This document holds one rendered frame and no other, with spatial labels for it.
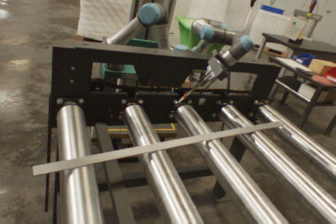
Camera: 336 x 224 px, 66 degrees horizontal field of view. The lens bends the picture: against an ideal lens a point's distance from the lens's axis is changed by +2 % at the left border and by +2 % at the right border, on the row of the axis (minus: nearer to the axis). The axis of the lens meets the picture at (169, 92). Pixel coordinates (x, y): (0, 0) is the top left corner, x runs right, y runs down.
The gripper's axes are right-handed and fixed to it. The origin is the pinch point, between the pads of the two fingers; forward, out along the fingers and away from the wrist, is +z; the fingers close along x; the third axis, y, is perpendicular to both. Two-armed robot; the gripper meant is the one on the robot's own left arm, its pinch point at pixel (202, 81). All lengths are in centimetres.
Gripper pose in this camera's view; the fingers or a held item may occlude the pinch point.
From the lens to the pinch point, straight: 135.4
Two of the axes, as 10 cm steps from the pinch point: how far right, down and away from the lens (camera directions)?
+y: 7.0, 4.1, 5.8
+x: -2.0, -6.7, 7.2
